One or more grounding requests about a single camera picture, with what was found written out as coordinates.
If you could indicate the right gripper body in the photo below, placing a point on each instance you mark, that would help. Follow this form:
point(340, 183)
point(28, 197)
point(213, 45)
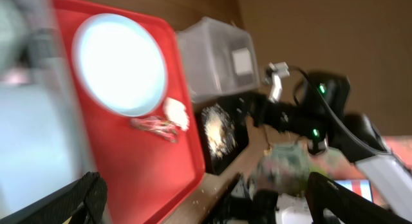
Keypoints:
point(284, 117)

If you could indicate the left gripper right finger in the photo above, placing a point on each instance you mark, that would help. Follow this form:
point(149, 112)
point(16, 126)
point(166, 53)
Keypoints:
point(330, 202)

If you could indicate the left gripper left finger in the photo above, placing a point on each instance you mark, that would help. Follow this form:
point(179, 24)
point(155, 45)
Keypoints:
point(83, 201)

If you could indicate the light blue bowl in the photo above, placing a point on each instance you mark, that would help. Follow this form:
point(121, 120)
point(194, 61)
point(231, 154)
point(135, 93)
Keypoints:
point(43, 140)

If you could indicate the rice and food scraps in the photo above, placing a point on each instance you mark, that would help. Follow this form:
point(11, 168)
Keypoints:
point(219, 131)

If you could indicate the light blue plate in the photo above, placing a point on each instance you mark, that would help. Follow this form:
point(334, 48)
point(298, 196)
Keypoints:
point(119, 64)

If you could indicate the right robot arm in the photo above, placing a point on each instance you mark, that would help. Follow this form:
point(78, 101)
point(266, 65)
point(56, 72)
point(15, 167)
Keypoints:
point(320, 117)

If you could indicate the black waste tray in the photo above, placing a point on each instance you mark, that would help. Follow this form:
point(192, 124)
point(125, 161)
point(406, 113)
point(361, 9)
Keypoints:
point(237, 106)

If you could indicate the grey dishwasher rack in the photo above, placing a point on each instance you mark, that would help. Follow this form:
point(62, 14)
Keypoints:
point(30, 47)

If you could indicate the red plastic tray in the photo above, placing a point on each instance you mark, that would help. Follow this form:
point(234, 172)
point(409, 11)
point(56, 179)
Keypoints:
point(147, 176)

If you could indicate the clear plastic bin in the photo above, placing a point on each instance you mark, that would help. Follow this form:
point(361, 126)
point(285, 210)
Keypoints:
point(218, 59)

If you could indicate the red candy wrapper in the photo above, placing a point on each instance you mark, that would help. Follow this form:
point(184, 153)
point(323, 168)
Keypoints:
point(157, 125)

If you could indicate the crumpled white tissue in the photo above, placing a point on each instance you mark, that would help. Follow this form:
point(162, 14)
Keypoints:
point(175, 111)

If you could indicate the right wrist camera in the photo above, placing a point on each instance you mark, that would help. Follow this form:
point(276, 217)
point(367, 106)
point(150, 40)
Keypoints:
point(273, 76)

